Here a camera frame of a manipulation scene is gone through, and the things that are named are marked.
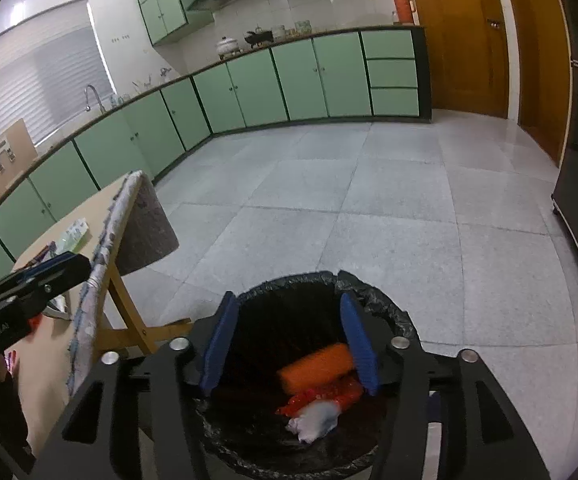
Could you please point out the trash bin with black liner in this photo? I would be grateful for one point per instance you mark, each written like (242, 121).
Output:
(264, 440)

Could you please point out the green wall cabinets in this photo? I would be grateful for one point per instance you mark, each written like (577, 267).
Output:
(169, 5)

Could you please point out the red thermos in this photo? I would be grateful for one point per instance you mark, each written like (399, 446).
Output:
(405, 7)

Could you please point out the white tissue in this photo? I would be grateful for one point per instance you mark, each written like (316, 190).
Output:
(316, 420)

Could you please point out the long green base cabinet run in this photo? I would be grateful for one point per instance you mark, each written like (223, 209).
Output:
(104, 155)

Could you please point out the red and white wrapper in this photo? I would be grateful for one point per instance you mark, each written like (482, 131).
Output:
(329, 395)

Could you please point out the plain wooden door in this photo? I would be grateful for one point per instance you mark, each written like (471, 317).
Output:
(539, 60)

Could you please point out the white window blind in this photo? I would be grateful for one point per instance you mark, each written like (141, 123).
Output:
(34, 75)

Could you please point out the round wooden table with cloth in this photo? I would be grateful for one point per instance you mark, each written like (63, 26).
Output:
(94, 205)

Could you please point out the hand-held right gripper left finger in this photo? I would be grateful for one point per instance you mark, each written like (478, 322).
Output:
(219, 345)

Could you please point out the wooden folding table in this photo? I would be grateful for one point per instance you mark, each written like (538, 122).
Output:
(119, 290)

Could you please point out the black wok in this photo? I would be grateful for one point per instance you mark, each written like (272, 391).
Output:
(259, 37)

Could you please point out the white cooking pot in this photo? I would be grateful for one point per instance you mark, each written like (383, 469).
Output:
(229, 46)

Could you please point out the orange foam net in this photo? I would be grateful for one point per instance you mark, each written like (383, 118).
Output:
(314, 367)

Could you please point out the row of glass jars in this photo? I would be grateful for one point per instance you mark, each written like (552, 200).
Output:
(291, 30)

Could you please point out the green base cabinets with drawers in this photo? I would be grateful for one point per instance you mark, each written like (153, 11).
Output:
(294, 80)

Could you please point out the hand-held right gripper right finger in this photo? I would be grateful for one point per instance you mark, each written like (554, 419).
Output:
(361, 345)

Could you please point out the green and white packet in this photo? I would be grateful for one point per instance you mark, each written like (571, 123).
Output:
(74, 232)

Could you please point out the metal faucet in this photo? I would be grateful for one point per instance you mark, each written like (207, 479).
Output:
(94, 95)

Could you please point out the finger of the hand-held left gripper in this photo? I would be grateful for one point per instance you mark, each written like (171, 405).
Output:
(69, 272)
(44, 265)

